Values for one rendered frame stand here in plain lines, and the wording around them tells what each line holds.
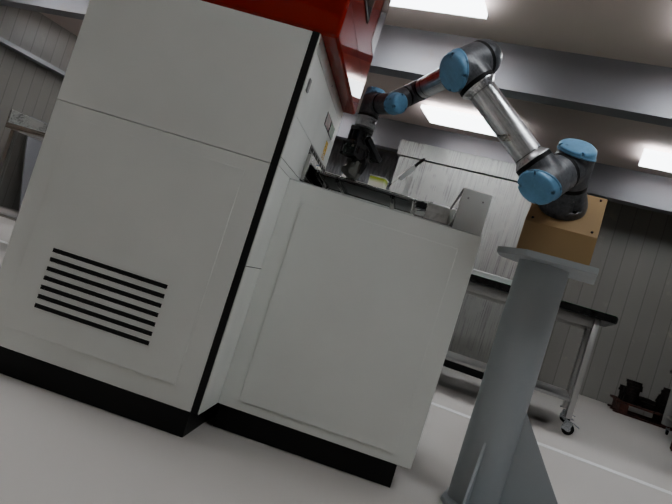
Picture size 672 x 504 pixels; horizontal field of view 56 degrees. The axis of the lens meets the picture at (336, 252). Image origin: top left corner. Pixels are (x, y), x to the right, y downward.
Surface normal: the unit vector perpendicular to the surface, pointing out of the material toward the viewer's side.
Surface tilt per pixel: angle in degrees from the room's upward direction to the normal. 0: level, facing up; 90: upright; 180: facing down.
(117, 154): 90
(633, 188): 90
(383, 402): 90
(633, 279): 90
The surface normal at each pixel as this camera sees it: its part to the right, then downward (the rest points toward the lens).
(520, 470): -0.34, -0.14
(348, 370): -0.09, -0.06
